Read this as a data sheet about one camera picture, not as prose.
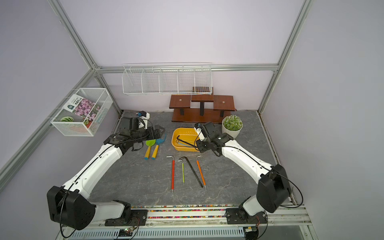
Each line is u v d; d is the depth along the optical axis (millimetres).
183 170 890
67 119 708
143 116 706
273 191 418
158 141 1021
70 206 386
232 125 952
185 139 1024
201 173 881
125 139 561
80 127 696
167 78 995
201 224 730
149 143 1020
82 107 743
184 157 943
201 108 1110
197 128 738
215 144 577
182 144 995
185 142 1017
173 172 888
